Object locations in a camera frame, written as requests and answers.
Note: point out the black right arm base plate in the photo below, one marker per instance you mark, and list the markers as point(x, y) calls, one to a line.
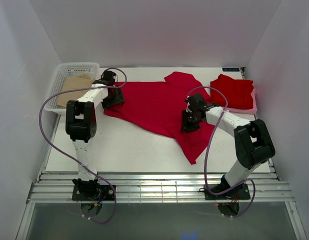
point(241, 192)

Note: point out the white plastic basket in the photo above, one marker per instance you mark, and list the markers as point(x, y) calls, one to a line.
point(64, 70)

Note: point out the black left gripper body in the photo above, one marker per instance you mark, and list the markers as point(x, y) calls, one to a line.
point(113, 99)

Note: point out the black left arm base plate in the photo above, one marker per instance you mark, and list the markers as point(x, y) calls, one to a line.
point(101, 192)

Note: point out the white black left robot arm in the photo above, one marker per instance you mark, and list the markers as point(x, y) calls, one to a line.
point(81, 126)

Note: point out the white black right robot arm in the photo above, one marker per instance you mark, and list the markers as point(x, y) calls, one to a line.
point(253, 144)

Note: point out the folded pink t shirt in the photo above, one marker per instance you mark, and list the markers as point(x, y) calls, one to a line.
point(253, 105)

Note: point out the aluminium table edge rail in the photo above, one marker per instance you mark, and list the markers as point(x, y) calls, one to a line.
point(156, 188)

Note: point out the folded red t shirt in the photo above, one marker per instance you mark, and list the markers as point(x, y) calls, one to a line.
point(236, 91)

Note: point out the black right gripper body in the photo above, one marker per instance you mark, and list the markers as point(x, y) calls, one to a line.
point(189, 120)

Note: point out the dark blue label sticker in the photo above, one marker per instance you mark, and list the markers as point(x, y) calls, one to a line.
point(230, 69)

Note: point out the red t shirt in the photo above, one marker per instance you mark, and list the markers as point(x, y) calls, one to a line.
point(157, 107)
point(236, 91)

